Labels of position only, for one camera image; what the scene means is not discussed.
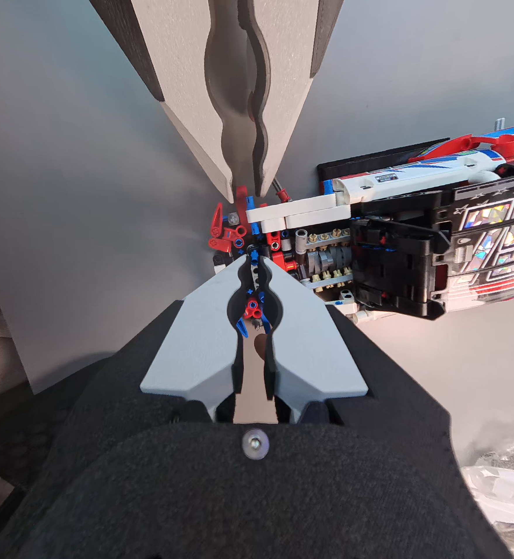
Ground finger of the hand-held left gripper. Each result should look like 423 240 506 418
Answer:
239 0 324 198
130 0 236 204

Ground clear plastic bags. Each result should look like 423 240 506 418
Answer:
458 431 514 559

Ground toy brick race car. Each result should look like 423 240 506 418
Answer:
208 118 514 338

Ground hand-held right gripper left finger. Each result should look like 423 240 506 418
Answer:
140 254 252 423

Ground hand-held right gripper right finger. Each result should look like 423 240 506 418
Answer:
256 255 369 424

